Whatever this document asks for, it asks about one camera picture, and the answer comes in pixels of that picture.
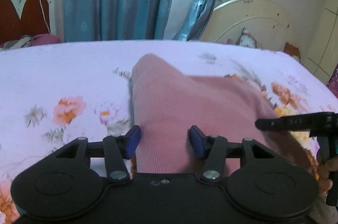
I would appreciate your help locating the patterned pillow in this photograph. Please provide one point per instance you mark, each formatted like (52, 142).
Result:
(277, 42)

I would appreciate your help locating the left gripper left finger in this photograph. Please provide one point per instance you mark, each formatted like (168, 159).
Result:
(118, 149)

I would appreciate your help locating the person's right hand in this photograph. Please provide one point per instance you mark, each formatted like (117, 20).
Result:
(325, 167)

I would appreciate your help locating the red heart-shaped headboard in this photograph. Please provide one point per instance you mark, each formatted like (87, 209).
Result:
(27, 17)

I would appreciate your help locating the floral white bed sheet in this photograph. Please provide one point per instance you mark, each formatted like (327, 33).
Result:
(52, 94)

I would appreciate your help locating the pile of clothes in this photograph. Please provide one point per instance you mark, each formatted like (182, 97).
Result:
(26, 41)

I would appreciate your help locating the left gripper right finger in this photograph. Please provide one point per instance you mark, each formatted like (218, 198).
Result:
(212, 150)

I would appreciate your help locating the cream arched headboard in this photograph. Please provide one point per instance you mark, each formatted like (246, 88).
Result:
(260, 17)

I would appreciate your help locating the pink long-sleeve sweater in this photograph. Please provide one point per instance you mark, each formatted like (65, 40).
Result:
(167, 103)

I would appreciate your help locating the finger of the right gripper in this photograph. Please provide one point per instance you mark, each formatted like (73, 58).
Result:
(311, 121)

